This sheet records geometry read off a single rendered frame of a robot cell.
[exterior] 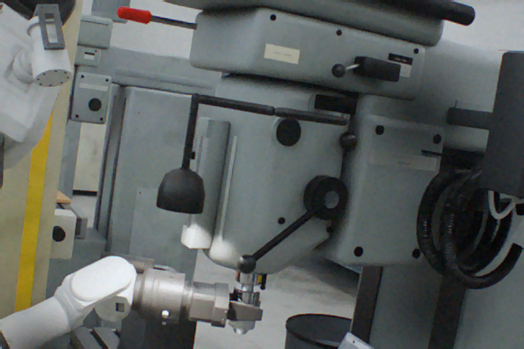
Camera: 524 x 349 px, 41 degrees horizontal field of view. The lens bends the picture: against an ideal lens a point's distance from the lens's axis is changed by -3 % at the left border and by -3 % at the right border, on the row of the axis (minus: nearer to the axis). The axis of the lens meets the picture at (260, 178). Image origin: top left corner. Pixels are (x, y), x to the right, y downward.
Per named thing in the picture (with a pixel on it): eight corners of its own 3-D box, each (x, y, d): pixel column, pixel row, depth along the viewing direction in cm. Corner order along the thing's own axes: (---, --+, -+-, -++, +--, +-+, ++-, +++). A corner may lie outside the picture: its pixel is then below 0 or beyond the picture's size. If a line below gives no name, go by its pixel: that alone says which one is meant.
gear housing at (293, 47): (250, 71, 105) (260, 3, 104) (184, 66, 126) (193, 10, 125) (422, 103, 122) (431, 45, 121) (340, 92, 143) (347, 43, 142)
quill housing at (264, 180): (231, 281, 112) (264, 74, 108) (180, 247, 130) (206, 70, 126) (332, 283, 121) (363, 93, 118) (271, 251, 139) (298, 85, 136)
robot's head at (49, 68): (20, 90, 122) (46, 66, 117) (11, 39, 125) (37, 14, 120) (52, 94, 127) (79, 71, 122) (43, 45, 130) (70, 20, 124)
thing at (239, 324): (259, 328, 127) (265, 296, 126) (241, 332, 123) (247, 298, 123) (240, 319, 130) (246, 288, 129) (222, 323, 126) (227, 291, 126)
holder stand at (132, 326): (137, 374, 157) (149, 287, 155) (119, 338, 177) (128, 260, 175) (190, 374, 162) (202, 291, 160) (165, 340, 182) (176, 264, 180)
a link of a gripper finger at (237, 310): (260, 323, 124) (224, 318, 124) (264, 305, 124) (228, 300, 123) (261, 325, 123) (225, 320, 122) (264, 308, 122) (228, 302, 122)
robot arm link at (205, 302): (232, 290, 119) (160, 278, 118) (223, 344, 120) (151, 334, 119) (229, 271, 132) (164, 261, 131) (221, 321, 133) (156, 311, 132)
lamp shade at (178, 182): (146, 203, 109) (151, 163, 109) (182, 203, 115) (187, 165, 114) (176, 214, 104) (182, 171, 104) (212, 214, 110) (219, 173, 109)
